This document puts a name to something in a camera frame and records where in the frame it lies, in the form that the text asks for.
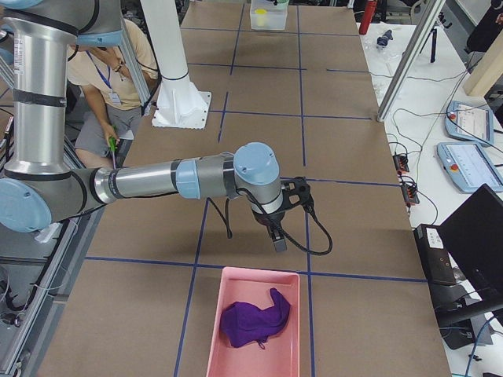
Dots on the purple cloth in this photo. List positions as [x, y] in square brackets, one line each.
[243, 322]

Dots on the translucent white plastic box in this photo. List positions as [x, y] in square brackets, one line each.
[275, 19]

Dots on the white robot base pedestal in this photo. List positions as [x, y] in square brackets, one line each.
[179, 103]

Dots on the teach pendant far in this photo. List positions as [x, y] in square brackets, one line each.
[470, 123]

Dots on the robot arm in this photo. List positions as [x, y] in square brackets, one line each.
[45, 181]

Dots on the aluminium frame post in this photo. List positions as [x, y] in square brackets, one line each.
[418, 38]

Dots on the green handled scissors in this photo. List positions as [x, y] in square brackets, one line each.
[112, 143]

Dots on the black power strip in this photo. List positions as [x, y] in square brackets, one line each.
[409, 193]
[401, 163]

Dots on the black monitor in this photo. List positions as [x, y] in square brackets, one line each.
[472, 235]

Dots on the red bottle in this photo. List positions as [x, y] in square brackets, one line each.
[367, 17]

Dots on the teach pendant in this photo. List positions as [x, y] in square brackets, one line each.
[468, 166]
[470, 123]

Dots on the pink plastic bin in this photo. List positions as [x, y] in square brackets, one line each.
[280, 355]

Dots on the black power strip left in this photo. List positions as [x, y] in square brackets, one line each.
[401, 163]

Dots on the black power strip right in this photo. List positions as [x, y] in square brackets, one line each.
[409, 193]

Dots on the folded dark blue umbrella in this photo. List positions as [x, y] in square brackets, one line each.
[383, 40]

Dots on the black computer box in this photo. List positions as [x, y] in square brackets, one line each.
[435, 258]

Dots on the teach pendant near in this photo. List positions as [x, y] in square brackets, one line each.
[468, 166]

